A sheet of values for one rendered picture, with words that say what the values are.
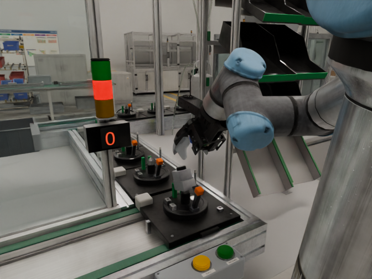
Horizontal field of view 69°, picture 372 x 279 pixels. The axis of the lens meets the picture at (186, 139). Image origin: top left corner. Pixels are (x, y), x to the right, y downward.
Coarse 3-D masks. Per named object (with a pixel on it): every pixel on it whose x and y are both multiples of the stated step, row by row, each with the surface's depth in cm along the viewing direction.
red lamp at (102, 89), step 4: (108, 80) 73; (96, 84) 71; (100, 84) 71; (104, 84) 72; (108, 84) 72; (96, 88) 72; (100, 88) 72; (104, 88) 72; (108, 88) 73; (96, 92) 72; (100, 92) 72; (104, 92) 72; (108, 92) 73; (112, 92) 75; (96, 96) 73; (100, 96) 72; (104, 96) 72; (108, 96) 73; (112, 96) 75
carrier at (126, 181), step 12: (120, 168) 109; (132, 168) 114; (144, 168) 108; (168, 168) 114; (120, 180) 103; (132, 180) 103; (144, 180) 99; (156, 180) 99; (168, 180) 103; (132, 192) 94; (144, 192) 94; (156, 192) 94
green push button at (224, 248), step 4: (220, 248) 67; (224, 248) 67; (228, 248) 67; (220, 252) 66; (224, 252) 66; (228, 252) 66; (232, 252) 66; (220, 256) 65; (224, 256) 65; (228, 256) 65
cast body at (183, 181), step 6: (180, 168) 81; (186, 168) 83; (174, 174) 82; (180, 174) 80; (186, 174) 81; (174, 180) 84; (180, 180) 80; (186, 180) 80; (192, 180) 81; (174, 186) 84; (180, 186) 80; (186, 186) 80; (192, 186) 80
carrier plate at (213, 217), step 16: (208, 192) 94; (144, 208) 85; (160, 208) 85; (208, 208) 85; (224, 208) 85; (160, 224) 77; (176, 224) 77; (192, 224) 77; (208, 224) 77; (224, 224) 78; (176, 240) 70
